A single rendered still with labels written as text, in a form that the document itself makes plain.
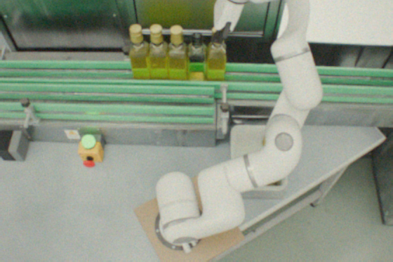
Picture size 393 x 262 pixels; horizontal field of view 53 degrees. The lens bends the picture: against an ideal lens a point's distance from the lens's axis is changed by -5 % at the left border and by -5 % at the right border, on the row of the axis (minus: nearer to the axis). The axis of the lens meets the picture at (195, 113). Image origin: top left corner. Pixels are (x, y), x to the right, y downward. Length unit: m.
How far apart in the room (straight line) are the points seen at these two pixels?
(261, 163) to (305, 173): 0.49
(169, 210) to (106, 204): 0.42
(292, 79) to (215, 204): 0.33
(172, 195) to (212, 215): 0.11
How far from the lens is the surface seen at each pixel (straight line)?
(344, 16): 1.36
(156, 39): 1.19
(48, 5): 1.42
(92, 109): 1.30
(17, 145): 1.45
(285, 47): 0.93
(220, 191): 0.96
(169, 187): 1.00
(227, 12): 1.06
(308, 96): 0.93
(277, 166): 0.94
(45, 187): 1.45
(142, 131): 1.35
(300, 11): 1.00
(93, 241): 1.34
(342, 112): 1.46
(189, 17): 1.32
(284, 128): 0.93
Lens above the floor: 2.02
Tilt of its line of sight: 58 degrees down
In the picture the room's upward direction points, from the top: straight up
